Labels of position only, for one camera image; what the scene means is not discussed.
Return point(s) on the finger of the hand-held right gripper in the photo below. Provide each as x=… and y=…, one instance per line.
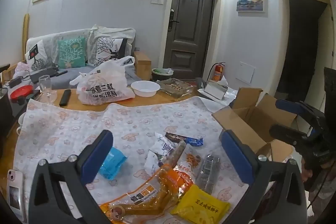
x=290, y=106
x=284, y=132

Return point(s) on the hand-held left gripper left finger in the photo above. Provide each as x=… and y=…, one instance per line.
x=97, y=155

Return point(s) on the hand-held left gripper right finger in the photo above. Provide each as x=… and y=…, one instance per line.
x=236, y=158

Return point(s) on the cardboard box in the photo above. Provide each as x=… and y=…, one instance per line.
x=252, y=121

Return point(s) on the silver orange fish snack packet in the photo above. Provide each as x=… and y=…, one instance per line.
x=191, y=161

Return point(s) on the person's right hand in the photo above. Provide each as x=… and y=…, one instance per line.
x=306, y=172

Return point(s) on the blue snack packet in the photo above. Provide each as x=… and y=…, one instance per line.
x=114, y=162

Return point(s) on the clear grey snack packet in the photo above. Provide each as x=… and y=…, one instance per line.
x=208, y=171

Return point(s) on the bear printed cloth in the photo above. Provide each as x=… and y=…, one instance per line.
x=78, y=121

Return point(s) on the dark snack bar packet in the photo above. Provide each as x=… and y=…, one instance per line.
x=181, y=138

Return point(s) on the yellow snack packet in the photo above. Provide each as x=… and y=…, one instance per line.
x=200, y=205

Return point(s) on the crumpled white plastic wrap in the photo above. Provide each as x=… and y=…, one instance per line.
x=231, y=98

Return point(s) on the white printed snack packet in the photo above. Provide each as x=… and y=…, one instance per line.
x=160, y=153

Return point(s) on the black remote control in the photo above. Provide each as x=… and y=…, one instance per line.
x=65, y=97

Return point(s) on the printed white plastic bag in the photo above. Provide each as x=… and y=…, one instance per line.
x=105, y=87

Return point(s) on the metal tissue holder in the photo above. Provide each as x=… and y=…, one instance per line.
x=215, y=90

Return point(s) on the red fire extinguisher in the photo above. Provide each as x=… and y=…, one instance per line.
x=218, y=72

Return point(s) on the white plastic bowl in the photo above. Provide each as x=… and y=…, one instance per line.
x=145, y=88

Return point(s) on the wine glass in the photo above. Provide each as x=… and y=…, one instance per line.
x=46, y=85

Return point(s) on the pink smartphone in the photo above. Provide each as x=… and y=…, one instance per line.
x=14, y=195

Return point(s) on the glass tray with nuts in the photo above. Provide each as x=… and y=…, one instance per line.
x=177, y=87

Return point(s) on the black electronic device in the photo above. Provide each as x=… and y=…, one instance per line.
x=42, y=75

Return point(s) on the red round lid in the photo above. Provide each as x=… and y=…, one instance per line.
x=21, y=92

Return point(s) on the green-lidded bowl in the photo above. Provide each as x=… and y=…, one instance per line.
x=162, y=74

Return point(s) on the black white tree cushion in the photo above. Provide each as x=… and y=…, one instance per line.
x=109, y=50

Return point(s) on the teal tree cushion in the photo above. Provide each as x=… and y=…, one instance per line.
x=71, y=52

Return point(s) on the pink plastic bag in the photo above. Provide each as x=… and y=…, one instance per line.
x=22, y=69

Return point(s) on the black white red cushion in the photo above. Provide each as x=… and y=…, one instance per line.
x=36, y=54

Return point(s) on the grey sofa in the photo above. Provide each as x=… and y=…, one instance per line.
x=53, y=40

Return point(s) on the dark brown door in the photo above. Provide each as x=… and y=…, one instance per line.
x=190, y=29

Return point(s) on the wooden pole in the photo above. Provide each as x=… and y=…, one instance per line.
x=25, y=35

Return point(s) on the white wall panel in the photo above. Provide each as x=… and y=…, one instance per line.
x=244, y=72

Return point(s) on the white light switch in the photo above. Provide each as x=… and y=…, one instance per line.
x=157, y=1

